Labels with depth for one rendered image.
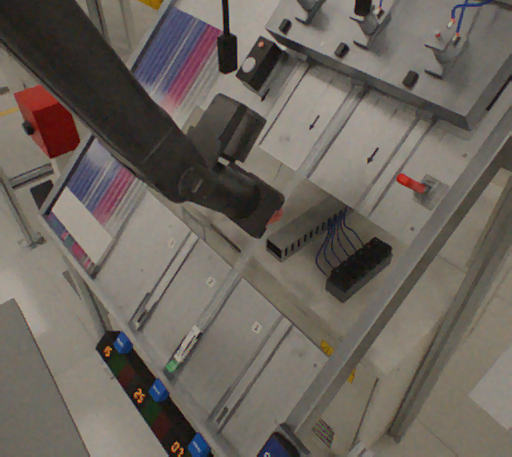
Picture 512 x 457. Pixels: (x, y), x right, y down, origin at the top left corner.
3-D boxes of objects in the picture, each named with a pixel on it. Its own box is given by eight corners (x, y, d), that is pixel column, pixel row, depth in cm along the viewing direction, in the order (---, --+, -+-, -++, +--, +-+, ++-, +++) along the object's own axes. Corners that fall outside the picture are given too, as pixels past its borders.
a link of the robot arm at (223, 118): (119, 156, 48) (173, 193, 44) (171, 59, 47) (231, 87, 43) (185, 183, 58) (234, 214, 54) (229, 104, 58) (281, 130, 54)
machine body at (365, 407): (342, 485, 125) (385, 376, 82) (191, 317, 163) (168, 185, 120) (467, 341, 156) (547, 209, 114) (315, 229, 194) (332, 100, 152)
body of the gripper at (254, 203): (237, 164, 64) (206, 146, 58) (288, 200, 59) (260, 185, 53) (213, 202, 65) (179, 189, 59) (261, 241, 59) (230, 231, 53)
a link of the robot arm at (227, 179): (160, 185, 53) (191, 207, 49) (189, 133, 52) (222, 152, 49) (197, 199, 58) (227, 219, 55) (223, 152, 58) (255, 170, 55)
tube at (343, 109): (176, 371, 71) (172, 372, 71) (171, 365, 72) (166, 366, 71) (360, 94, 66) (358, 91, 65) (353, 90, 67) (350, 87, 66)
